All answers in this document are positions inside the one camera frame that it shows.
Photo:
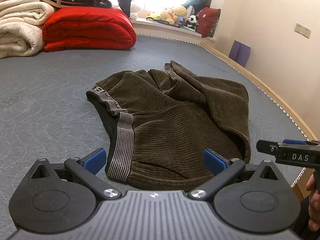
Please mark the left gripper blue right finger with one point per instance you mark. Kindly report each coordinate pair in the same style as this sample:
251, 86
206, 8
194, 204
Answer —
224, 172

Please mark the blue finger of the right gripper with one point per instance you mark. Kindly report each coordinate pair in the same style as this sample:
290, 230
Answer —
269, 147

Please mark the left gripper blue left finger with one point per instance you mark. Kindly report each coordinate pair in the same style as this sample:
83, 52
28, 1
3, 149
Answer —
84, 170

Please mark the brown corduroy pants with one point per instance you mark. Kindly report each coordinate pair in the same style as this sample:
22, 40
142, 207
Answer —
160, 122

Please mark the person right hand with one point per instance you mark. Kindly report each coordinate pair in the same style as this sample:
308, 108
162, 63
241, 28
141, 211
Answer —
314, 204

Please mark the purple folded mat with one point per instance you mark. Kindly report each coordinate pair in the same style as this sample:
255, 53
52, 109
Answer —
240, 53

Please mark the red folded quilt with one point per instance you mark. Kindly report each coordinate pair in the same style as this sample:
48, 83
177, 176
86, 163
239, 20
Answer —
88, 28

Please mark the panda plush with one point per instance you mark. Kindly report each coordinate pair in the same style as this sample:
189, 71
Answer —
192, 22

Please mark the white plush toy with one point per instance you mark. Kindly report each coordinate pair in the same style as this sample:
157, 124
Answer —
134, 10

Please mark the cream folded blanket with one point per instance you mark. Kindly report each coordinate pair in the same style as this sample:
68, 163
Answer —
21, 27

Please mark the yellow bear plush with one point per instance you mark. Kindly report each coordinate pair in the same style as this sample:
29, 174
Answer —
172, 16

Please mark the wooden bed frame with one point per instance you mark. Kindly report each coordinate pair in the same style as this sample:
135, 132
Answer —
299, 185

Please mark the wall switch plate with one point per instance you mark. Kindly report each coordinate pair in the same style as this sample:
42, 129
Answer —
302, 30

